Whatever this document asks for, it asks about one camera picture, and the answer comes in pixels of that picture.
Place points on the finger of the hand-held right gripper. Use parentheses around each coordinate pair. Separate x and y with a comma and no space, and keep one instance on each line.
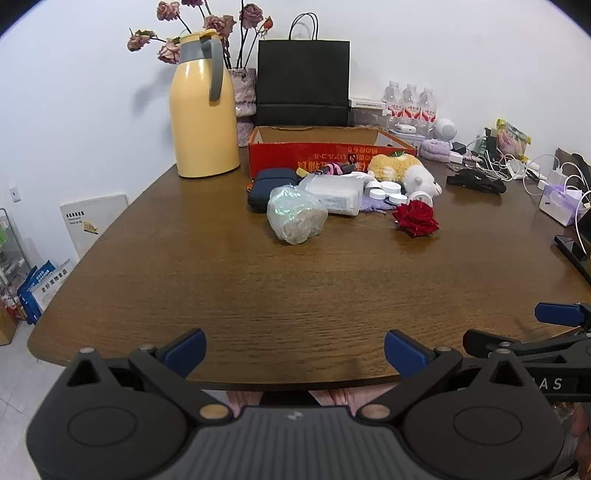
(531,346)
(558,314)

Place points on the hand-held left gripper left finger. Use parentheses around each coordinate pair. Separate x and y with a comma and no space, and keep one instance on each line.
(187,349)

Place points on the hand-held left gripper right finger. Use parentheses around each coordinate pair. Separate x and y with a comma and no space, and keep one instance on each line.
(406,350)

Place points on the clear plastic bag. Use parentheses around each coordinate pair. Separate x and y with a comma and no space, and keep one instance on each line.
(295,217)

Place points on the navy zip pouch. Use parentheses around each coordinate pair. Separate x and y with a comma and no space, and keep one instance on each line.
(268,184)

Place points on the yellow white plush toy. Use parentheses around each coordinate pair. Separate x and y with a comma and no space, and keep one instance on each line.
(392,166)

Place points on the small gold yellow trinket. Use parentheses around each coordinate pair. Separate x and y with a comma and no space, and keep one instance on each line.
(302,171)

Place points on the red cardboard box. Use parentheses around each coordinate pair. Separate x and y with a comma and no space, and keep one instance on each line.
(277,157)

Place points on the person's right forearm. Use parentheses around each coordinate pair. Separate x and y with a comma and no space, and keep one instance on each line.
(579,429)

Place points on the person's legs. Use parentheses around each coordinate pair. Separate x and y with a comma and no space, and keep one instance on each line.
(332,398)

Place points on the white purple tissue box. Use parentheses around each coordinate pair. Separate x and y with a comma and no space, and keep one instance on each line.
(561,203)

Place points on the red rose flower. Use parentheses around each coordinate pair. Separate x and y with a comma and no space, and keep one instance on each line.
(415,219)

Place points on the white power adapter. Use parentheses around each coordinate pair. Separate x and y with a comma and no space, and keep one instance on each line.
(556,177)

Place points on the purple cloth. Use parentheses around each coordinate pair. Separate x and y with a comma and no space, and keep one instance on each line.
(369,206)

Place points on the blue white packets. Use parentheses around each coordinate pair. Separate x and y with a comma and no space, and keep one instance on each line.
(37,295)

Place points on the white round caps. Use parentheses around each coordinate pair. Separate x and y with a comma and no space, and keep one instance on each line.
(391,188)

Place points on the yellow snack packet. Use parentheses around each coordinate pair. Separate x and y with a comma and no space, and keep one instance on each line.
(512,138)

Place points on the small white adapter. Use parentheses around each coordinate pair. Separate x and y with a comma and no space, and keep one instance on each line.
(456,158)

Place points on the small black adapter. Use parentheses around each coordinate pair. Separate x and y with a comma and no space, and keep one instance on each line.
(459,147)

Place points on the pink black hair clip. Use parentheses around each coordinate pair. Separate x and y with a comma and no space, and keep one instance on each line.
(334,169)

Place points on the metal storage rack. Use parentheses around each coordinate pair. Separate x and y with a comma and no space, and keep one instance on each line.
(9,258)

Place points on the clear plastic storage box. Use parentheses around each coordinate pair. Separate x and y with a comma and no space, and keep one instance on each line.
(406,129)

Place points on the yellow thermos jug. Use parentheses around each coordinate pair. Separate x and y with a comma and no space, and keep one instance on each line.
(203,120)

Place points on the red label water bottle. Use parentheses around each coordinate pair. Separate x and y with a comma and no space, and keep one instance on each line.
(392,99)
(411,102)
(428,106)

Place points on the long white box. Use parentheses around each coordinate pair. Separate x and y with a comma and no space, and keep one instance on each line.
(364,102)

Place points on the pink glass vase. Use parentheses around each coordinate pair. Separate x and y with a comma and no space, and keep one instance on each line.
(244,92)

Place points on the black paper bag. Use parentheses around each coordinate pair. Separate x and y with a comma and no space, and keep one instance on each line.
(300,78)

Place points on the dried rose bouquet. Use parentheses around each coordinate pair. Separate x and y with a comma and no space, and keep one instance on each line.
(214,22)

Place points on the wall socket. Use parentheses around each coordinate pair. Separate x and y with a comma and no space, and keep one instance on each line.
(15,194)

